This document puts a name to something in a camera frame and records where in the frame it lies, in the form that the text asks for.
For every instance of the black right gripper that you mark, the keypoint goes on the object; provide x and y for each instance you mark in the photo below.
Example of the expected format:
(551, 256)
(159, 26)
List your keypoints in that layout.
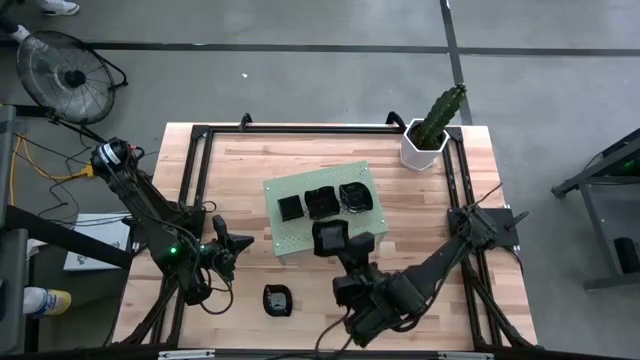
(362, 285)

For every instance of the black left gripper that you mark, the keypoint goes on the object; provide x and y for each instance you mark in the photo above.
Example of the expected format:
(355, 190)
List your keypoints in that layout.
(220, 260)

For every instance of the black flared square mini plate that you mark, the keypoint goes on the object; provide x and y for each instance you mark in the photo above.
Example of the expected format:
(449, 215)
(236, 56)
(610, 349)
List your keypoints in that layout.
(330, 239)

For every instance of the black wavy mini plate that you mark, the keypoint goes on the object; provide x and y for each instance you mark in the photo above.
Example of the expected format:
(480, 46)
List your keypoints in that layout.
(277, 300)
(356, 196)
(322, 202)

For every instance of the green perforated metal shelf riser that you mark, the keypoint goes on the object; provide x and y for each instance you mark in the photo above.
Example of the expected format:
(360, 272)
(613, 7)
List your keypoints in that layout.
(300, 235)

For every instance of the small black square mini plate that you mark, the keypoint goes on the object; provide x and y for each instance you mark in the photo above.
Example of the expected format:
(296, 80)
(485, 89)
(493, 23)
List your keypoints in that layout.
(290, 207)

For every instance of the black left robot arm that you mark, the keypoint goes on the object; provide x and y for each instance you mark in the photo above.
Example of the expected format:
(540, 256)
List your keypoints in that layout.
(150, 220)

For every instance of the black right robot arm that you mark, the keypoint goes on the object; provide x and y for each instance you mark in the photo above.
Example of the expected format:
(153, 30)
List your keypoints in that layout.
(440, 265)

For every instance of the white hexagonal planter pot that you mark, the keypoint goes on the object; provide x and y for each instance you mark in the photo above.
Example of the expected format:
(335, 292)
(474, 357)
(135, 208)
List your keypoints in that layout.
(412, 155)

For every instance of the white paper booklet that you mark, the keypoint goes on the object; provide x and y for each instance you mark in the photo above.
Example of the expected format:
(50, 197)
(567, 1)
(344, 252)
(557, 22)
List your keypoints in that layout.
(95, 250)

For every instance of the green cactus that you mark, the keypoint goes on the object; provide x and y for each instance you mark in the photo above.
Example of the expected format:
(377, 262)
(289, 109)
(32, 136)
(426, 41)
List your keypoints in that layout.
(442, 112)

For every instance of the black metal beam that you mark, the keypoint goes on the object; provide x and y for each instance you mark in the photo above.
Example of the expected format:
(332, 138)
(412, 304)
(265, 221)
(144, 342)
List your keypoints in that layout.
(65, 235)

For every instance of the white and yellow bottle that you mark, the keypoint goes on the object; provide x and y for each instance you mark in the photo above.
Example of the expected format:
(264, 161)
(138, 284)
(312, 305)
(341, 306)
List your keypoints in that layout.
(47, 301)

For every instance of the black floor fan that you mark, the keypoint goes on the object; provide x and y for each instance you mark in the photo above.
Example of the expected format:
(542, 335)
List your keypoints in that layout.
(75, 77)

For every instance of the dark grey equipment stand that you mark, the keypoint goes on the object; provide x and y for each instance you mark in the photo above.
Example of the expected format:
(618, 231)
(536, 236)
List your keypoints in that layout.
(605, 225)

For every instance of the black box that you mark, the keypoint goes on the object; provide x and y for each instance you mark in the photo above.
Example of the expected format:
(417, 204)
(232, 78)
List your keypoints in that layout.
(627, 255)

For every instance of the person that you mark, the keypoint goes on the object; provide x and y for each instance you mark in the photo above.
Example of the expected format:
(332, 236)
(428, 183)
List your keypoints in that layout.
(57, 7)

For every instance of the black frame clamp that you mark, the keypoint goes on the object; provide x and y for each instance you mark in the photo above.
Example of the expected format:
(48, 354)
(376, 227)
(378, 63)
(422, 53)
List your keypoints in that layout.
(245, 120)
(397, 120)

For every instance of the black aluminium rig frame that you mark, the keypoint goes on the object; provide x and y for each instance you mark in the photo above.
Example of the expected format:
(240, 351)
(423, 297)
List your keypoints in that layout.
(300, 129)

